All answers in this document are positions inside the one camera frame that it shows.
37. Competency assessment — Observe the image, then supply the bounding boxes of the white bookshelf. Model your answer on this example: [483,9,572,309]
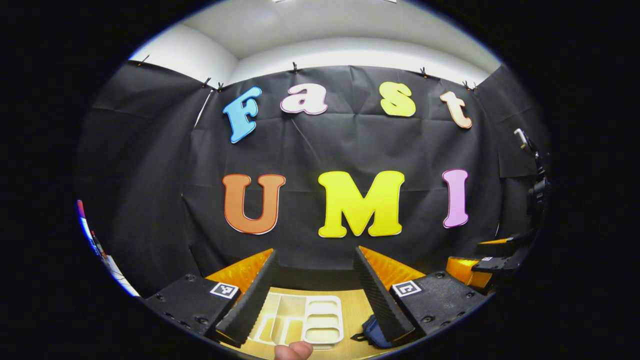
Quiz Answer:
[247,291,346,350]

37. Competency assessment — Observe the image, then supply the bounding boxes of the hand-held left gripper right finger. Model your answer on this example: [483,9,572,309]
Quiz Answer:
[353,245,488,343]

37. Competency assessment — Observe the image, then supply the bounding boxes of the blue schoolbag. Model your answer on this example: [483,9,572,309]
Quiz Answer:
[350,314,401,349]

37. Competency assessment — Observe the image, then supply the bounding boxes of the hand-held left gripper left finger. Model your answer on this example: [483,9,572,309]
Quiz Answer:
[141,248,278,349]

